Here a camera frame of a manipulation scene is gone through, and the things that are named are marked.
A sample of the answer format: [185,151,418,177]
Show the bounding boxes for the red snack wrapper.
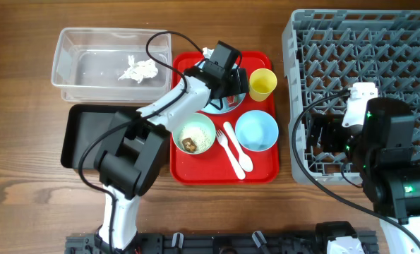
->
[226,95,238,107]

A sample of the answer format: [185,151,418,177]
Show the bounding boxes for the light blue plate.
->
[196,59,248,114]

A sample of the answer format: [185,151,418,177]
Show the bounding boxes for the yellow plastic cup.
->
[249,68,277,102]

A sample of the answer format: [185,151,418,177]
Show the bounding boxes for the green bowl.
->
[172,113,216,155]

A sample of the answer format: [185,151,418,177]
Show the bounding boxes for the light blue bowl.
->
[235,110,279,152]

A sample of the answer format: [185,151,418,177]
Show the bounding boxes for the white rice pile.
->
[179,125,211,153]

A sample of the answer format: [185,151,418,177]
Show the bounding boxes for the white tissue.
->
[118,55,159,83]

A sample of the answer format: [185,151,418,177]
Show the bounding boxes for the brown food chunk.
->
[181,138,197,153]

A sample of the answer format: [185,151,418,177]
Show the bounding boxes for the white plastic spoon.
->
[223,121,253,172]

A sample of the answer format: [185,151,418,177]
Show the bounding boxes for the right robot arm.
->
[307,97,420,253]

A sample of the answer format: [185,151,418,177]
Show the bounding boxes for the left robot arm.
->
[94,42,248,253]

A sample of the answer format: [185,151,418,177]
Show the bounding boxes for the grey dishwasher rack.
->
[282,9,420,185]

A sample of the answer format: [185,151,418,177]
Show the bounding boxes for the white plastic fork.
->
[216,130,246,180]

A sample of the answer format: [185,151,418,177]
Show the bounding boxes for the red serving tray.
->
[170,51,280,185]

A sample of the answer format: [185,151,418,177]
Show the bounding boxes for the clear plastic bin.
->
[51,28,172,104]

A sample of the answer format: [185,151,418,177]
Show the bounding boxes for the left black cable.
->
[77,30,205,198]

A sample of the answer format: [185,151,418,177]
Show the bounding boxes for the black cable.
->
[77,30,205,198]
[291,90,420,254]

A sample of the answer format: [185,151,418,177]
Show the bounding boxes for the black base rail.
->
[64,231,379,254]

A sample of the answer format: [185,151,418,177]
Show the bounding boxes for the right black cable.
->
[291,90,420,254]

